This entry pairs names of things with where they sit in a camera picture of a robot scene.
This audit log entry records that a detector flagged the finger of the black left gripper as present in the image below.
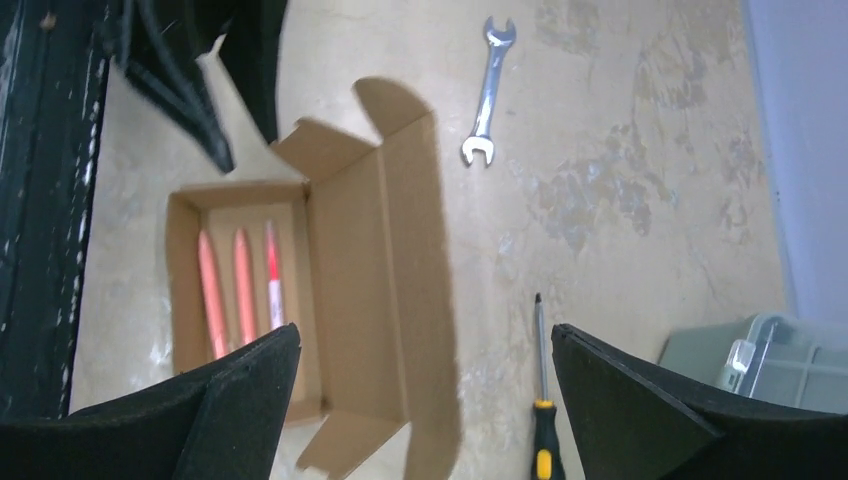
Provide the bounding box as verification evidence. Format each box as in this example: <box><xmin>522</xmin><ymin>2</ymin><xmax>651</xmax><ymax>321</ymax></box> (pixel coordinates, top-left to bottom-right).
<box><xmin>119</xmin><ymin>1</ymin><xmax>235</xmax><ymax>174</ymax></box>
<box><xmin>221</xmin><ymin>0</ymin><xmax>287</xmax><ymax>143</ymax></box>

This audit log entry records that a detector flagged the red pen with white label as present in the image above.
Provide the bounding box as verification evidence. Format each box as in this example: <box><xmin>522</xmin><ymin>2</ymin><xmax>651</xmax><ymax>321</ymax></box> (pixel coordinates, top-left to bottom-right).
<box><xmin>265</xmin><ymin>221</ymin><xmax>285</xmax><ymax>330</ymax></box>

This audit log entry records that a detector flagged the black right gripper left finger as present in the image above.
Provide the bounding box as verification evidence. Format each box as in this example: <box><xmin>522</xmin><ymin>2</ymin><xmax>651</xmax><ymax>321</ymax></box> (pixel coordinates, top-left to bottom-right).
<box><xmin>1</xmin><ymin>325</ymin><xmax>301</xmax><ymax>479</ymax></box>

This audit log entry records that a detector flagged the clear plastic storage box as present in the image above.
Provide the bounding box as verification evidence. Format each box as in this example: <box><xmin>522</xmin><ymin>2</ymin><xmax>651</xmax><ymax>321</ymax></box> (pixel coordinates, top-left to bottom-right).
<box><xmin>658</xmin><ymin>313</ymin><xmax>847</xmax><ymax>415</ymax></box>

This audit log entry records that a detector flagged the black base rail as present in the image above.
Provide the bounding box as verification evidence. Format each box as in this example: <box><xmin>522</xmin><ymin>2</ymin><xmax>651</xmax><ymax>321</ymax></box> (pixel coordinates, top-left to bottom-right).
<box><xmin>1</xmin><ymin>1</ymin><xmax>115</xmax><ymax>423</ymax></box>

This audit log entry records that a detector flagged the brown cardboard box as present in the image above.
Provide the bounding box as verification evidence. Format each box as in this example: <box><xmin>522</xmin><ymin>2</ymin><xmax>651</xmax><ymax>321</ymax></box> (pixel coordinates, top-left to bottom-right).
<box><xmin>165</xmin><ymin>77</ymin><xmax>462</xmax><ymax>479</ymax></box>

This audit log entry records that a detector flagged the silver open-end wrench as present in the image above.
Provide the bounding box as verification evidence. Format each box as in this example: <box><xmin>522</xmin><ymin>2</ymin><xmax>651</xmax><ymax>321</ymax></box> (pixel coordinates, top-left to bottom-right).
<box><xmin>460</xmin><ymin>16</ymin><xmax>517</xmax><ymax>167</ymax></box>

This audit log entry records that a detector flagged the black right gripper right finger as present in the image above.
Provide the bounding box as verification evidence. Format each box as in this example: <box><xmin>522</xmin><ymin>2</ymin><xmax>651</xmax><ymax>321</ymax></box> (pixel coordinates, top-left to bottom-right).
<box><xmin>551</xmin><ymin>324</ymin><xmax>847</xmax><ymax>479</ymax></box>

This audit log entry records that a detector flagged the yellow black screwdriver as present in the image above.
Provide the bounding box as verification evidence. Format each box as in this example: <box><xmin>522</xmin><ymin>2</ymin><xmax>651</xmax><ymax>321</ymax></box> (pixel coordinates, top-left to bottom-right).
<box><xmin>531</xmin><ymin>292</ymin><xmax>566</xmax><ymax>480</ymax></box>

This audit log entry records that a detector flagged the salmon pen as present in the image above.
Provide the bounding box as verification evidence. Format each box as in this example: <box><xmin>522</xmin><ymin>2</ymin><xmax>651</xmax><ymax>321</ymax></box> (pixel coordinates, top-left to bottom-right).
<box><xmin>233</xmin><ymin>228</ymin><xmax>257</xmax><ymax>345</ymax></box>
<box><xmin>198</xmin><ymin>229</ymin><xmax>229</xmax><ymax>359</ymax></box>

